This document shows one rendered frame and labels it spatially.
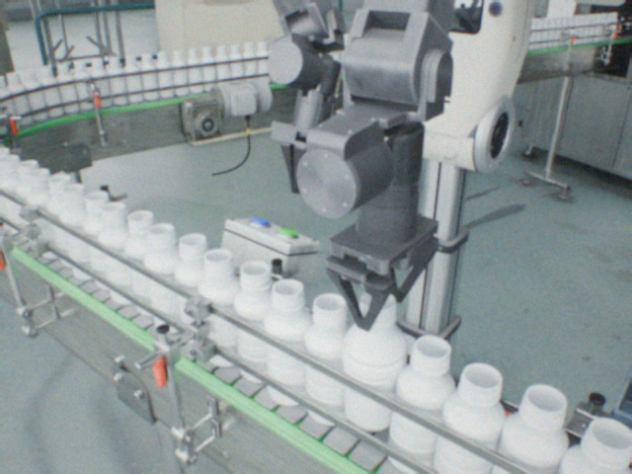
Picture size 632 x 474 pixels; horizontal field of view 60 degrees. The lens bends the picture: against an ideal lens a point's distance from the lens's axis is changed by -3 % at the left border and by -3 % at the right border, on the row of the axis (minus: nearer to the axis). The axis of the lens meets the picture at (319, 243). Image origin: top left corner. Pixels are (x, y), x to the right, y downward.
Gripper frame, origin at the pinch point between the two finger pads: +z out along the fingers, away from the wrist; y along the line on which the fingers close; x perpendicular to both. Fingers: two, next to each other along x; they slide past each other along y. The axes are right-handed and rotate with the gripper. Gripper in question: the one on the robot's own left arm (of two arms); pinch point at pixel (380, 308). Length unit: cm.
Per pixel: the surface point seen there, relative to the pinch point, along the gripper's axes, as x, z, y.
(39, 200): 69, 7, -3
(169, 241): 34.1, 3.4, -1.0
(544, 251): 43, 121, 248
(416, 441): -7.2, 12.5, -2.9
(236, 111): 127, 24, 100
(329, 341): 5.1, 5.6, -2.1
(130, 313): 43.5, 18.6, -3.8
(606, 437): -23.5, 4.0, 0.7
